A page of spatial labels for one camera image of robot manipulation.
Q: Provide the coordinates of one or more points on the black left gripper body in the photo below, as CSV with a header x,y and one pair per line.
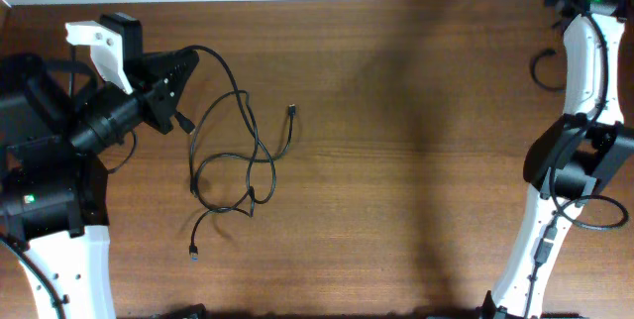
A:
x,y
150,105

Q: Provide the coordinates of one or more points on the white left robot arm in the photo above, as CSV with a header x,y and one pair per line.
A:
x,y
57,117

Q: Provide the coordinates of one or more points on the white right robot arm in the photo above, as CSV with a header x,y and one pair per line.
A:
x,y
573,161

